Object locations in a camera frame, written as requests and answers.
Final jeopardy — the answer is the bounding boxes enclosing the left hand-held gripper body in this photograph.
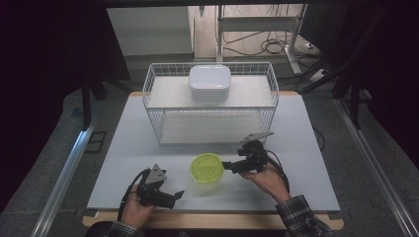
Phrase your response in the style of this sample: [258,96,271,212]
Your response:
[137,163,176,209]

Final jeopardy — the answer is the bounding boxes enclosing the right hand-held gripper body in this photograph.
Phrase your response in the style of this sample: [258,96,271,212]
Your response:
[236,131,275,175]

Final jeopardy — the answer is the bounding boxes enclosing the green plastic bowl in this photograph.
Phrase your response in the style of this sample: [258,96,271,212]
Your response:
[189,152,226,185]

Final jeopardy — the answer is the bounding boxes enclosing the white square plastic container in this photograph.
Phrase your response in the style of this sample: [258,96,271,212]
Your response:
[188,64,232,104]

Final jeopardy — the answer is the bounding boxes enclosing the white wire basket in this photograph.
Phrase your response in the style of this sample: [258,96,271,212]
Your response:
[142,61,280,146]

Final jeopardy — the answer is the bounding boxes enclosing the person's left hand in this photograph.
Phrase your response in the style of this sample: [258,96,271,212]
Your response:
[120,185,156,229]

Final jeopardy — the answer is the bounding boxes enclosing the person's right hand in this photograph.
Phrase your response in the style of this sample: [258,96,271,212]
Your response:
[239,162,293,204]

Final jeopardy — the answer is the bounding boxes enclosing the white power strip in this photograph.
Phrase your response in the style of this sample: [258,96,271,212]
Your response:
[308,68,328,84]

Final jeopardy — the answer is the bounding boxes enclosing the black metal stand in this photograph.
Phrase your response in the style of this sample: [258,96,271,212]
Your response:
[79,73,133,130]
[298,48,374,130]

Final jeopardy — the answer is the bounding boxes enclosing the white cabinet panel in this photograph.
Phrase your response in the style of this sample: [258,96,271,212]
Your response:
[106,6,194,57]

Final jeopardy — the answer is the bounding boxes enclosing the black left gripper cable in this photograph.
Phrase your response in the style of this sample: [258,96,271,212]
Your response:
[117,168,151,222]

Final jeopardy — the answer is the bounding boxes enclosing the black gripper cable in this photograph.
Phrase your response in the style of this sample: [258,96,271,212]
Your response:
[262,149,292,195]
[117,168,151,222]

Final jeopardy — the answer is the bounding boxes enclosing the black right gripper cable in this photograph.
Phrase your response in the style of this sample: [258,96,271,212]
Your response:
[262,149,292,195]

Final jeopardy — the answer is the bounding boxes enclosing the thin black cable loop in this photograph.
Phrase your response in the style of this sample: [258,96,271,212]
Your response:
[311,125,327,153]

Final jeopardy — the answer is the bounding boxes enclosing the black floor frame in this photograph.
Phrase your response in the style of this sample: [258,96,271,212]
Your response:
[83,130,108,154]

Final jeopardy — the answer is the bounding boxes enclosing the aluminium rail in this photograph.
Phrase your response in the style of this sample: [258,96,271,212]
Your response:
[30,118,99,237]
[333,98,419,237]

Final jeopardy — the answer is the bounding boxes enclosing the black cables on floor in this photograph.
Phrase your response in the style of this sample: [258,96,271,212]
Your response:
[222,30,319,58]

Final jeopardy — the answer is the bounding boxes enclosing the white metal desk frame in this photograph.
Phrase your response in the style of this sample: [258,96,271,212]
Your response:
[214,3,308,76]

